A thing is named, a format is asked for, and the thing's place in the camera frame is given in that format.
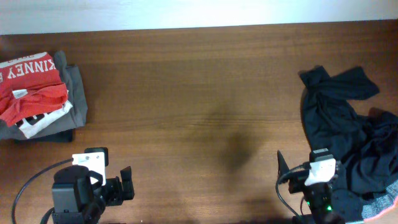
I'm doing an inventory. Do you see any orange t-shirt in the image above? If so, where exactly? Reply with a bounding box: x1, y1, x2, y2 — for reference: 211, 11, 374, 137
1, 52, 68, 127

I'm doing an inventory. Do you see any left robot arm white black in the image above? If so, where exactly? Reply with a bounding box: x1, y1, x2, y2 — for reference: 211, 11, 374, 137
40, 166, 134, 224

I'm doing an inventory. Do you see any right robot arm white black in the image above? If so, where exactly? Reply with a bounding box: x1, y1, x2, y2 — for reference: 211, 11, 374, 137
275, 148, 345, 223

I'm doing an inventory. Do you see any dark folded garment under pile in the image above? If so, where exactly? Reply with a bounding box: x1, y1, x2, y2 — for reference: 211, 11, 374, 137
14, 129, 75, 143

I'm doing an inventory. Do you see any black garment with grey band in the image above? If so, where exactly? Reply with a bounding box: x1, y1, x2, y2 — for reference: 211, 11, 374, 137
300, 66, 397, 222

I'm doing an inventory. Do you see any grey folded garment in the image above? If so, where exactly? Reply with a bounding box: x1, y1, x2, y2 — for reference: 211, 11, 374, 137
1, 51, 88, 140

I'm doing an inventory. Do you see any white shirt with black letters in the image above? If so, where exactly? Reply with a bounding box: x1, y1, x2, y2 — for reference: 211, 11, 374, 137
15, 101, 73, 139

